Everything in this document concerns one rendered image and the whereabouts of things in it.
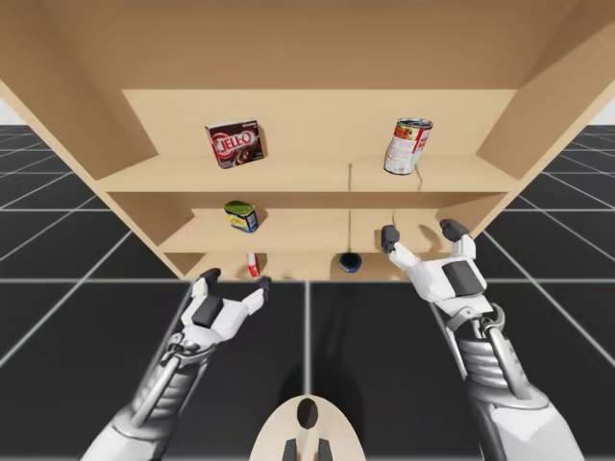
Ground tan robot part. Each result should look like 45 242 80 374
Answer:
248 392 362 461

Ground green and blue rectangular can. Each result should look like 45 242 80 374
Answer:
223 200 260 234

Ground pale wooden shelf unit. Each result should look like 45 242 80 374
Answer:
0 0 615 281

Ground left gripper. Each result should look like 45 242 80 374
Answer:
180 268 273 344

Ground brown and red carton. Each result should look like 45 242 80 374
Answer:
205 119 268 170

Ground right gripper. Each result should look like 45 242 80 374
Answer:
379 218 488 303

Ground red and white can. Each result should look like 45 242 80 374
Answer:
382 116 434 177

